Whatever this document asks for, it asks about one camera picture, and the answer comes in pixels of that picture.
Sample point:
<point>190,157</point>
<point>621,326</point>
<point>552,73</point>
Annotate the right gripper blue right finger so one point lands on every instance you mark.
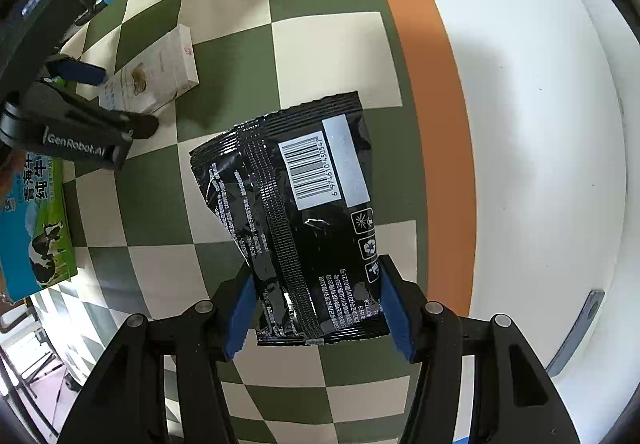
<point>402,304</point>

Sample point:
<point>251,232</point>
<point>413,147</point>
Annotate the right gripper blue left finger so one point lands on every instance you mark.
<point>238,302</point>

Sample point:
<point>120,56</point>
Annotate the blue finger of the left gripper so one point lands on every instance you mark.
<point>52,102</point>
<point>73,70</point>

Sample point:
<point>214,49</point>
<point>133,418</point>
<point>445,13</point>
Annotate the black snack bag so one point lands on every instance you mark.
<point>292,189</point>

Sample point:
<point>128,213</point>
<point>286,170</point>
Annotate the open cardboard box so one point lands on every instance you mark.
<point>36,247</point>

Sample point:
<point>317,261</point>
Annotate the green white checkered tablecloth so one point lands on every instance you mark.
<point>146,240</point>

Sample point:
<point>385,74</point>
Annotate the blue smartphone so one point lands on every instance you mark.
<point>577,333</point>

